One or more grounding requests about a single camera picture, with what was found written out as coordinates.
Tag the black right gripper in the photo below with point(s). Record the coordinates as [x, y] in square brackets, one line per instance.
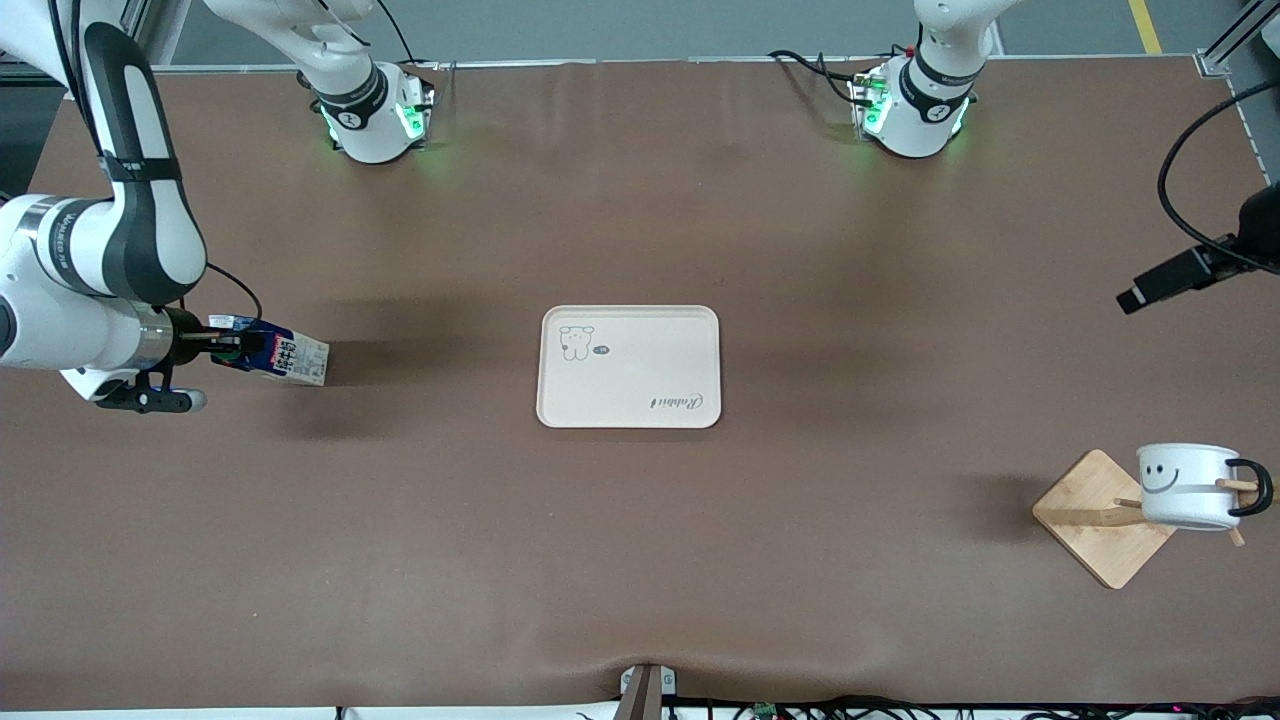
[186, 338]

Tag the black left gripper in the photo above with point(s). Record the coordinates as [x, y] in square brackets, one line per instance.
[1262, 229]

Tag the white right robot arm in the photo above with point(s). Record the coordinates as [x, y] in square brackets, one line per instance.
[150, 230]

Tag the wooden cup rack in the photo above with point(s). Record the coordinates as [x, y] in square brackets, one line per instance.
[1090, 530]

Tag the brown table cover mat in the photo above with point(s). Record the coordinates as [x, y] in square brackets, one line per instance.
[400, 520]

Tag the cream rectangular tray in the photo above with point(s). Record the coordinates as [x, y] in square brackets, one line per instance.
[650, 360]

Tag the green circuit board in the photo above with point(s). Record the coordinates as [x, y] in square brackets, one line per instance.
[765, 711]

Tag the aluminium frame profile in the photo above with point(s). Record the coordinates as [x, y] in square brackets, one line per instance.
[1225, 45]
[137, 30]

